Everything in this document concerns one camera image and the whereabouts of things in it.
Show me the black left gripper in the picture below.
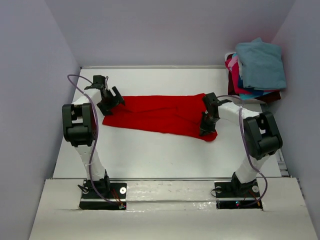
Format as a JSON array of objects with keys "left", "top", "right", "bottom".
[{"left": 97, "top": 86, "right": 125, "bottom": 116}]

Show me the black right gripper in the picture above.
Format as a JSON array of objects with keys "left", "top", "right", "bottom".
[{"left": 199, "top": 111, "right": 219, "bottom": 137}]

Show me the red t shirt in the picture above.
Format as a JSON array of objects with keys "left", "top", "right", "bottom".
[{"left": 102, "top": 93, "right": 218, "bottom": 142}]

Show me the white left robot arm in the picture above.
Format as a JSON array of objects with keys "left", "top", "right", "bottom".
[{"left": 62, "top": 74, "right": 125, "bottom": 199}]

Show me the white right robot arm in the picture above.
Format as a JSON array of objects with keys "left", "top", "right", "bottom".
[{"left": 199, "top": 92, "right": 283, "bottom": 198}]

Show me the bright blue t shirt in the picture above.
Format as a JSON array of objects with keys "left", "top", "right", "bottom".
[{"left": 237, "top": 75, "right": 271, "bottom": 100}]

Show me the pink t shirt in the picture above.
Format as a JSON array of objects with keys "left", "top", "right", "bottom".
[{"left": 224, "top": 53, "right": 247, "bottom": 95}]

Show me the dark maroon t shirt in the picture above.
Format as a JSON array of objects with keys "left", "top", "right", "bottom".
[{"left": 256, "top": 91, "right": 281, "bottom": 104}]

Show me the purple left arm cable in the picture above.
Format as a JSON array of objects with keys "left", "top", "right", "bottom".
[{"left": 67, "top": 74, "right": 126, "bottom": 210}]

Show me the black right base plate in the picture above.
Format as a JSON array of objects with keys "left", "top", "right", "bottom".
[{"left": 210, "top": 180, "right": 263, "bottom": 210}]

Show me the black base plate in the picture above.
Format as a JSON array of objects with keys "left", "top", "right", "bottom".
[
  {"left": 210, "top": 180, "right": 263, "bottom": 210},
  {"left": 77, "top": 179, "right": 128, "bottom": 211}
]

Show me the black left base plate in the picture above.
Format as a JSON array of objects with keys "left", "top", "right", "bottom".
[{"left": 77, "top": 179, "right": 128, "bottom": 211}]

